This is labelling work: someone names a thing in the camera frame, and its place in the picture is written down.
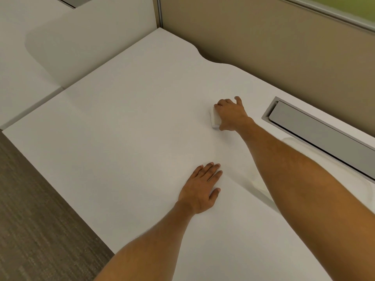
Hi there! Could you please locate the person's left hand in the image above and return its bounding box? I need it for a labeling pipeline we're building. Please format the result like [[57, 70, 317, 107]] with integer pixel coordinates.
[[178, 162, 223, 215]]

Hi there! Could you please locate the person's right hand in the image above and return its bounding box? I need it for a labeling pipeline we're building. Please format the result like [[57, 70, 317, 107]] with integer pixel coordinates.
[[214, 96, 255, 133]]

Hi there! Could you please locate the white power adapter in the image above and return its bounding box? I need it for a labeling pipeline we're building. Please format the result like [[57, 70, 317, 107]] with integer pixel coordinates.
[[209, 107, 221, 129]]

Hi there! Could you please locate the clear plastic container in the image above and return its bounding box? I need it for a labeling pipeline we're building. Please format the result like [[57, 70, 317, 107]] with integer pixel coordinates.
[[250, 137, 375, 215]]

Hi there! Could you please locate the person's left forearm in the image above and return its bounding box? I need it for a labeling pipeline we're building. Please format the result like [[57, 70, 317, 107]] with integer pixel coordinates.
[[93, 201, 195, 281]]

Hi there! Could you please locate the person's right forearm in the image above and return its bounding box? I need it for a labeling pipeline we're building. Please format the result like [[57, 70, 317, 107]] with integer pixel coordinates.
[[240, 118, 375, 281]]

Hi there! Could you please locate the wide beige partition panel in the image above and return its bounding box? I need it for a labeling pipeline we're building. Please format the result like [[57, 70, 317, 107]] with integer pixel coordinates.
[[158, 0, 375, 138]]

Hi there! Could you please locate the white desk divider panel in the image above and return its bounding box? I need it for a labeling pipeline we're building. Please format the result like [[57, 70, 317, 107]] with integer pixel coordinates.
[[25, 0, 157, 88]]

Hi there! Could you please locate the grey desk cable hatch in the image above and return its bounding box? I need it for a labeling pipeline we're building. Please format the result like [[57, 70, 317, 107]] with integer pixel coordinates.
[[261, 96, 375, 185]]

